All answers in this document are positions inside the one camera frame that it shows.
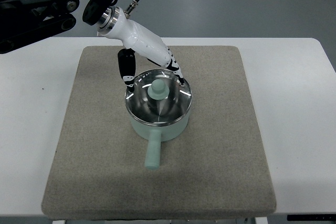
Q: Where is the grey felt mat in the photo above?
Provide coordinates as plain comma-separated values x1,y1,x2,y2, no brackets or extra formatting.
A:
41,46,277,220

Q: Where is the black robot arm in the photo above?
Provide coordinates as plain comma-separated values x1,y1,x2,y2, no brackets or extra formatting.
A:
1,0,118,54

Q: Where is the glass lid with green knob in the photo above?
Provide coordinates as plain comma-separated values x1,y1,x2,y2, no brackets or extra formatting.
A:
125,69,192,126

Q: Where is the black table control panel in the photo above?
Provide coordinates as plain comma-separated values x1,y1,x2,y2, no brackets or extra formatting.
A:
287,214,336,221

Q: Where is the mint green saucepan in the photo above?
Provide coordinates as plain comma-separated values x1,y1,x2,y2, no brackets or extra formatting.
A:
128,106,191,170

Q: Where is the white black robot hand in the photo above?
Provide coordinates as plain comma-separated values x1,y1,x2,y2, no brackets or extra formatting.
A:
98,7,184,92

